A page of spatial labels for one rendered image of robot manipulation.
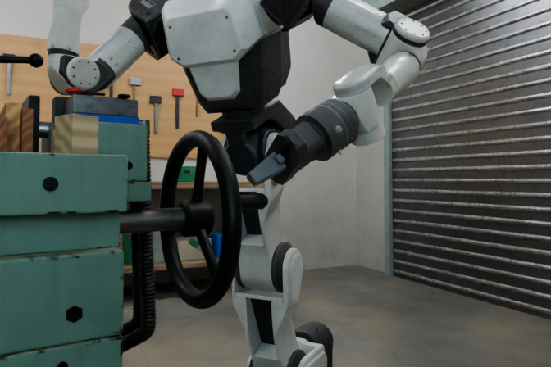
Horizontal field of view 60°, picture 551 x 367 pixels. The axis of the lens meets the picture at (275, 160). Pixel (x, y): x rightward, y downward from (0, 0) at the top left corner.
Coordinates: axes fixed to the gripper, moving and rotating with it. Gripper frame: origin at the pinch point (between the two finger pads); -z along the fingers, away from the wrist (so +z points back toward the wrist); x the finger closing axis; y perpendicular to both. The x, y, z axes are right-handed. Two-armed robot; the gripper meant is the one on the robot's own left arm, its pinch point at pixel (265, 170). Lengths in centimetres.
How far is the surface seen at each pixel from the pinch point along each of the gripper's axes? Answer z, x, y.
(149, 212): -16.9, 6.1, 6.0
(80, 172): -26.3, -18.8, 6.3
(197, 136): -5.1, 0.7, 10.9
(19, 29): 49, 250, 251
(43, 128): -22.7, 3.6, 25.4
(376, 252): 216, 335, -54
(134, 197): -17.9, 3.8, 8.7
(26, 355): -38.8, -11.8, -4.6
